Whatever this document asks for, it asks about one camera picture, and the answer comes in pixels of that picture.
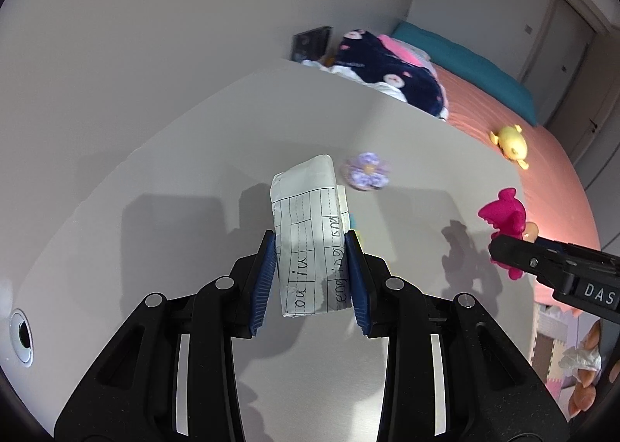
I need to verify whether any teal pillow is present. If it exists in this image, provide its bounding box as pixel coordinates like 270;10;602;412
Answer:
391;21;538;126

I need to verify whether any navy patterned blanket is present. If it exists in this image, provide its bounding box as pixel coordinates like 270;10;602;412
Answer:
334;30;449;120

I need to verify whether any silver desk cable grommet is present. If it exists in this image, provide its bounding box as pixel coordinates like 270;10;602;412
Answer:
9;309;34;368

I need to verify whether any lined paper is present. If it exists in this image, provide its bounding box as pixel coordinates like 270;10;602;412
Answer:
270;155;351;317

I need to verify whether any pink beige foam floor mat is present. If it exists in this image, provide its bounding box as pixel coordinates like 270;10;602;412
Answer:
530;303;599;406

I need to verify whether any pink bed mattress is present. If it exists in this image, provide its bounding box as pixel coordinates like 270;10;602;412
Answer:
427;61;602;251

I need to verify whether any purple crochet flower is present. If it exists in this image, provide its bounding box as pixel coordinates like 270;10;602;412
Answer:
341;151;389;191

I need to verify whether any pink doll toy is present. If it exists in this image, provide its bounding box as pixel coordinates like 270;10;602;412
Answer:
477;187;540;282

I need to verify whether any gloved operator hand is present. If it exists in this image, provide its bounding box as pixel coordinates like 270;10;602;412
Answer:
559;319;619;420

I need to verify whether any yellow duck plush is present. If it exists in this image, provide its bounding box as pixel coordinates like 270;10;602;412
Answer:
489;124;529;170

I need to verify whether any black box by wall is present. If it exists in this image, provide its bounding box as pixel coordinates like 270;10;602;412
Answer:
290;26;332;62

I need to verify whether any white cloth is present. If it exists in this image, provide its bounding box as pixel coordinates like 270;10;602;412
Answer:
301;60;407;103

